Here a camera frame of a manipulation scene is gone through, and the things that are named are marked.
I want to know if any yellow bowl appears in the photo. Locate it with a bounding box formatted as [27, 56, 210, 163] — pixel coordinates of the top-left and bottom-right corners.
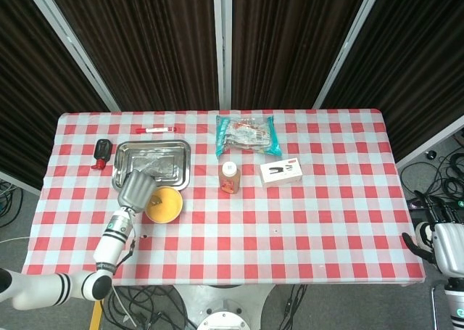
[144, 186, 183, 225]

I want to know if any teal clear snack bag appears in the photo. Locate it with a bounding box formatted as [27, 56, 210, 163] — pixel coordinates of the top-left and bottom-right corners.
[215, 114, 283, 160]

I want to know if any red white checked tablecloth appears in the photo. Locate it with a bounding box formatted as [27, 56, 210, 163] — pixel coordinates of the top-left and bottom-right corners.
[20, 108, 426, 286]

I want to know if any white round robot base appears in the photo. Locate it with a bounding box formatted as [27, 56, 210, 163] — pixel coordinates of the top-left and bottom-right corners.
[173, 284, 276, 330]

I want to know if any black floor cable bundle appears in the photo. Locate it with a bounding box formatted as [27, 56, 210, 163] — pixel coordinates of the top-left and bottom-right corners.
[104, 284, 189, 330]
[398, 152, 464, 200]
[0, 181, 25, 229]
[281, 284, 309, 330]

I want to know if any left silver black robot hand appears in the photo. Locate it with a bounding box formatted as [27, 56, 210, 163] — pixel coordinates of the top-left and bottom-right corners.
[117, 169, 157, 213]

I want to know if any black floor device with labels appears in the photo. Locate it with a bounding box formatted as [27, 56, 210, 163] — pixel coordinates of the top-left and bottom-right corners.
[407, 190, 464, 224]

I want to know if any white stapler box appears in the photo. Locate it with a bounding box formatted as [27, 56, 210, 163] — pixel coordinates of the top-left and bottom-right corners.
[259, 157, 304, 188]

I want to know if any white partition post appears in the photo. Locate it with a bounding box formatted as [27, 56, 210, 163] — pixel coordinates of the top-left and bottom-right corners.
[20, 0, 121, 112]
[212, 0, 233, 111]
[312, 0, 386, 110]

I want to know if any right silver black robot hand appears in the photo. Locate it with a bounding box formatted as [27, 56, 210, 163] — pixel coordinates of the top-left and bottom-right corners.
[401, 223, 464, 275]

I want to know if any stainless steel rectangular tray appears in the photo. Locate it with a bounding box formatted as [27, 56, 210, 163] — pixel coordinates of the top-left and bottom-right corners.
[111, 139, 192, 192]

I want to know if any dark pleated partition panel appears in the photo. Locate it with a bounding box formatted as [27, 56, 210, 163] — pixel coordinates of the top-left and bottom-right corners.
[231, 0, 373, 110]
[320, 0, 464, 170]
[43, 0, 220, 112]
[0, 0, 112, 197]

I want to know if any grey metal tube stand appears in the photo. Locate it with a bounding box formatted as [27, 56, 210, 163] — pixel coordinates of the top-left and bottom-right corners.
[430, 285, 447, 330]

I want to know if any red white marker pen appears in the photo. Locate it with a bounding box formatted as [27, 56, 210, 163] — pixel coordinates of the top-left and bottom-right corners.
[135, 126, 178, 134]

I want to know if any brown juice bottle white cap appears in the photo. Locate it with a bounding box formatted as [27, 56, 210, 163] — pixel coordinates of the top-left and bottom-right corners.
[218, 161, 241, 195]

